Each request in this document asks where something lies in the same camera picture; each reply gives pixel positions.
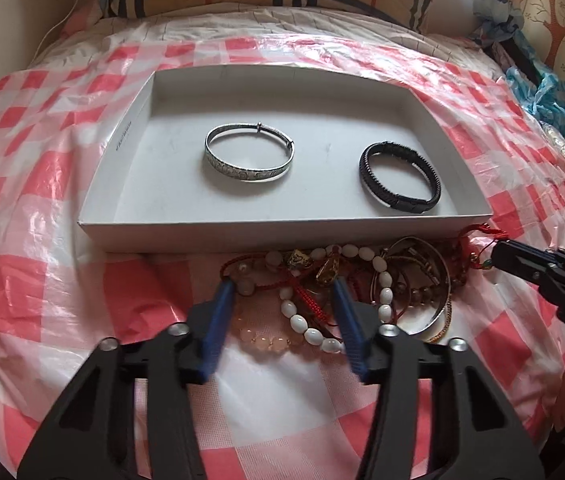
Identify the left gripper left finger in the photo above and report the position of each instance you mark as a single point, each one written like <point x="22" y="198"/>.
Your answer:
<point x="89" y="431"/>

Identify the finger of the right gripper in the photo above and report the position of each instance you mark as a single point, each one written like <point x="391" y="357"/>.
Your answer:
<point x="521" y="260"/>

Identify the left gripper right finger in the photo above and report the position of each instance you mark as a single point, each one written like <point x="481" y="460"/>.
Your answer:
<point x="475" y="432"/>

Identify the silver wide bangle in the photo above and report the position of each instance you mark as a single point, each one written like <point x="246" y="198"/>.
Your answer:
<point x="412" y="288"/>

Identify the red white checkered plastic sheet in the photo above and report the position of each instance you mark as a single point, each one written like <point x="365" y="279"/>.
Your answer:
<point x="293" y="418"/>

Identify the gold charm pendant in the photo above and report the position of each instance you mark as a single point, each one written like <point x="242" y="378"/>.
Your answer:
<point x="298" y="260"/>

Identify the silver engraved bangle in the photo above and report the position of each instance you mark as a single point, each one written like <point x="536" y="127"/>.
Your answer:
<point x="249" y="152"/>

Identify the white shallow cardboard box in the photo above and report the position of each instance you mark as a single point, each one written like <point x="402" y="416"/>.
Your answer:
<point x="153" y="191"/>

